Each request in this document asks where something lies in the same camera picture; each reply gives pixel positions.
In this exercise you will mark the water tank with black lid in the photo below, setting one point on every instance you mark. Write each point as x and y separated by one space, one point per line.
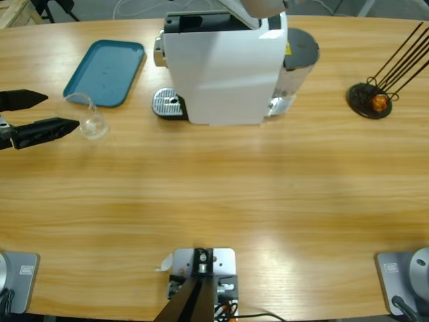
300 50

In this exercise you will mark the white mount block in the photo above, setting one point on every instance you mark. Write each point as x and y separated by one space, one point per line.
223 263

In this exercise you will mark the black capsule holder with rods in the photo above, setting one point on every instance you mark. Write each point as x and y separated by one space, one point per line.
365 107

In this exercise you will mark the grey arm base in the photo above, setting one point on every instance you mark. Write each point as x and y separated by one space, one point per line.
402 278
20 281

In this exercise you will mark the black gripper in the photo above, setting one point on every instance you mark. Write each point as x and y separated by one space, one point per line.
6 137

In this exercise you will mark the teal plastic tray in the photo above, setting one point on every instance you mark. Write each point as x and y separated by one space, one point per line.
104 72

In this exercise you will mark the metal drip tray grille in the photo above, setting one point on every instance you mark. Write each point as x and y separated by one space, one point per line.
166 100

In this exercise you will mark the wooden crate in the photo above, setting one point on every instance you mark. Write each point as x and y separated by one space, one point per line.
13 11

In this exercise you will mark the dark camera post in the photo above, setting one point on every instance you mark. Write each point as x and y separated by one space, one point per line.
194 298

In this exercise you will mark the black chair legs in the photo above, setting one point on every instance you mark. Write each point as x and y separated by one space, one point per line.
65 8

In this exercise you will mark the white capsule coffee machine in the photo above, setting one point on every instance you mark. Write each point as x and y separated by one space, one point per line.
221 73

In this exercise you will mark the white tape piece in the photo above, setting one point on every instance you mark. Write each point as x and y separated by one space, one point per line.
166 263

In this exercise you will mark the grey metal leg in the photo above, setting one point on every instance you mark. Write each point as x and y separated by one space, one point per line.
366 7

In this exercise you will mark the clear glass cup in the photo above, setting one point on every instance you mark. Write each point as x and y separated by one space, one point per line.
95 129

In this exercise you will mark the orange coffee capsule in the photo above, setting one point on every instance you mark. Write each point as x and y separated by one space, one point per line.
379 102

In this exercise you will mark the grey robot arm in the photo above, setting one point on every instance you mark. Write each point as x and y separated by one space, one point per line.
268 6

